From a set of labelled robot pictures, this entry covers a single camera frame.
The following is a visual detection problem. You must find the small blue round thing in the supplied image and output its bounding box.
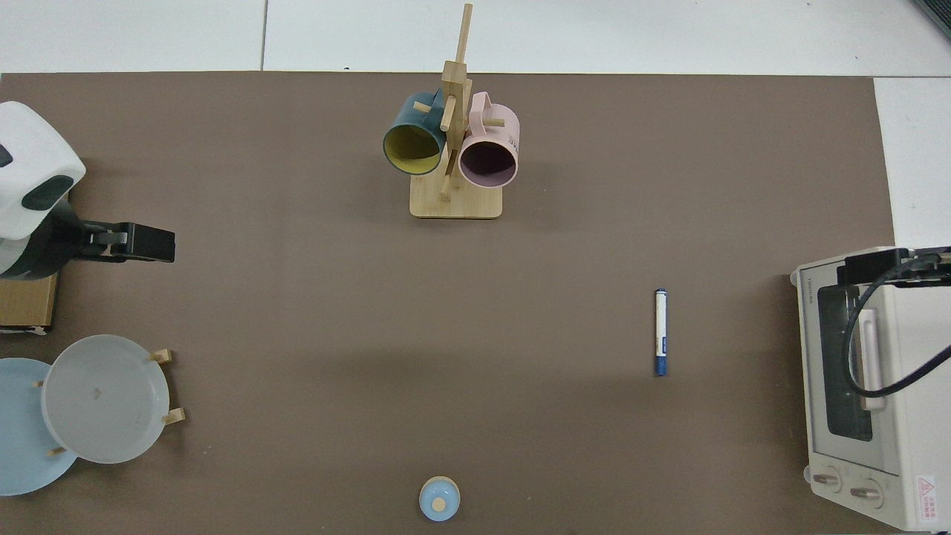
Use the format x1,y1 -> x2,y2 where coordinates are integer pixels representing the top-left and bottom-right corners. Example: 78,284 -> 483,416
419,476 -> 461,522

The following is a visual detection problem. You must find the blue and white marker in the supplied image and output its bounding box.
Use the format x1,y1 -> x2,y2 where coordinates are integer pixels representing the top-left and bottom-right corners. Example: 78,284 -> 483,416
654,288 -> 668,377

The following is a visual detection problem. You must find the wire basket with wooden floor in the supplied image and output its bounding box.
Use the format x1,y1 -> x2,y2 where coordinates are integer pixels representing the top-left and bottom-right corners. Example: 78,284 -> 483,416
0,271 -> 59,334

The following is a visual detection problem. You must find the grey plate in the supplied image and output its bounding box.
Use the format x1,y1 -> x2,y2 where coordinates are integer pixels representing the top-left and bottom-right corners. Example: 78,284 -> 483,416
41,334 -> 171,465

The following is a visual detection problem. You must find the light blue plate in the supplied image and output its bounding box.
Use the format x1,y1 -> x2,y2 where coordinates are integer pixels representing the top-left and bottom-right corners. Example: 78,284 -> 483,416
0,358 -> 79,497

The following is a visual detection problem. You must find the dark grey corner object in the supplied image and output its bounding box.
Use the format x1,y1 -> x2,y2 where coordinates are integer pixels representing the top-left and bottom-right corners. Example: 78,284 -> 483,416
912,0 -> 951,39

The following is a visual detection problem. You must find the wooden cup stand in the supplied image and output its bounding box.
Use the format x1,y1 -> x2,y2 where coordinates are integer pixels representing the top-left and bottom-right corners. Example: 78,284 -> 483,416
410,4 -> 504,220

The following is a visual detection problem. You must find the dark teal cup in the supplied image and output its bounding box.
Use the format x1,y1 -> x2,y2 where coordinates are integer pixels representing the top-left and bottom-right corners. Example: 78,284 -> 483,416
383,91 -> 447,177

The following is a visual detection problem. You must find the brown table cloth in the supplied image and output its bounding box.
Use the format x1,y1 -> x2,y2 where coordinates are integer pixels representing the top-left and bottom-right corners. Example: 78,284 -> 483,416
0,71 -> 897,535

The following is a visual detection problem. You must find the wooden plate rack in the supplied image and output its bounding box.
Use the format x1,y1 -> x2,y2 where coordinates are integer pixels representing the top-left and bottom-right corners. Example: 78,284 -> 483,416
31,348 -> 186,457

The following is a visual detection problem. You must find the pale toaster oven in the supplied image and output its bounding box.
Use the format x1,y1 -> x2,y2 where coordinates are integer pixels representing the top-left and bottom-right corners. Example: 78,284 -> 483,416
790,245 -> 951,533

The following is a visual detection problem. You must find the pink cup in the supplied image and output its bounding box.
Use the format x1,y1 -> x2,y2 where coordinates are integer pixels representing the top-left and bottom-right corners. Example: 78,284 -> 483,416
458,91 -> 520,189

